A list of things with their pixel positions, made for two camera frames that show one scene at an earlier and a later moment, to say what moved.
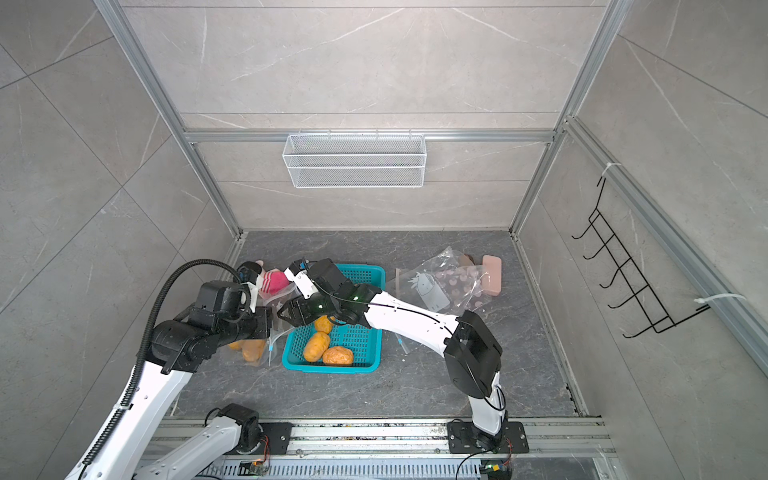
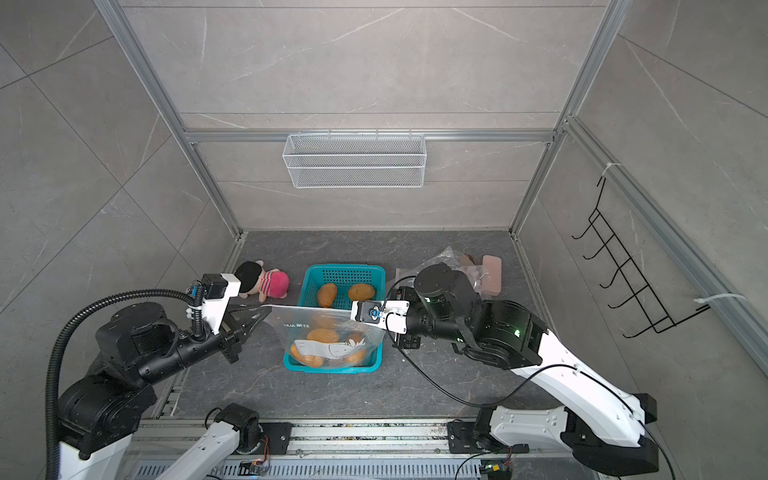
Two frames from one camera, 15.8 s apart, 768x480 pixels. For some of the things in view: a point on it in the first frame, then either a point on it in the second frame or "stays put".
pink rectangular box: x=491 y=275 stays put
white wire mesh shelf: x=354 y=160 stays put
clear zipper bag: x=261 y=352 to x=323 y=337
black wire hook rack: x=648 y=302 stays put
